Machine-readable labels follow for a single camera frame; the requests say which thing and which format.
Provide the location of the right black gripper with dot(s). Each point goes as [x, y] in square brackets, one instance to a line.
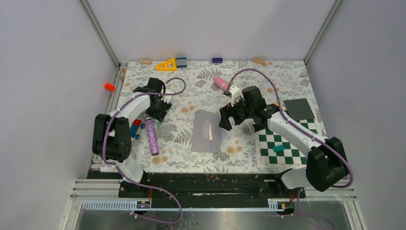
[226, 112]

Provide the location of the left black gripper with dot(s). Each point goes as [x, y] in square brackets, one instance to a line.
[160, 115]

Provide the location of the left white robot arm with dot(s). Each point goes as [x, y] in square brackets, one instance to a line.
[111, 135]

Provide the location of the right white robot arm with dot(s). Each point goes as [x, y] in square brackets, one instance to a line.
[326, 160]

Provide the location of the purple glitter microphone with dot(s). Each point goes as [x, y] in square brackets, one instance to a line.
[152, 137]

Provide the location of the blue red lego car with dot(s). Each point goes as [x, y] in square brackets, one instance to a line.
[135, 128]

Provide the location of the black microphone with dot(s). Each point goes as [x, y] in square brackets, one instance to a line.
[251, 129]

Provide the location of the pink toy microphone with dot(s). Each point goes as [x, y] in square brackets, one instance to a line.
[220, 83]

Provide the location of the floral table mat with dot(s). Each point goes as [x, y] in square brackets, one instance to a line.
[196, 92]

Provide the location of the yellow triangle toy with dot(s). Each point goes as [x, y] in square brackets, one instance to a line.
[169, 65]

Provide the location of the wooden block left back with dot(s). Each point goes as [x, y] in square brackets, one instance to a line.
[145, 61]

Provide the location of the wooden block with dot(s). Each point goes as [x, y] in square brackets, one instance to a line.
[145, 61]
[259, 61]

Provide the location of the blue grey lego brick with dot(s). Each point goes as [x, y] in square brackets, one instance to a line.
[181, 62]

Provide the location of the dark purple lego brick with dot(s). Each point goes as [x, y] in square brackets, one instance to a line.
[217, 60]

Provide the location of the orange red cylinder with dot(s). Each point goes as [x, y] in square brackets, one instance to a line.
[109, 87]

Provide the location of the green white chessboard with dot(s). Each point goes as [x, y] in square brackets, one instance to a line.
[291, 157]

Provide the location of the wooden block right back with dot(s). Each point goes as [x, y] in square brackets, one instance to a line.
[259, 61]

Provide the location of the teal block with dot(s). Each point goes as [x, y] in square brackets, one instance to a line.
[278, 148]

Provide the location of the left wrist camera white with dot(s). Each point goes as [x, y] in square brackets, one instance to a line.
[167, 97]

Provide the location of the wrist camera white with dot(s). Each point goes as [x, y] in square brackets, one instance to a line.
[167, 97]
[235, 94]

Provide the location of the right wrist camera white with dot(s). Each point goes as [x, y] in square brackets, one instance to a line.
[235, 94]

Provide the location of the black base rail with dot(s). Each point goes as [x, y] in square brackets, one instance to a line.
[208, 190]

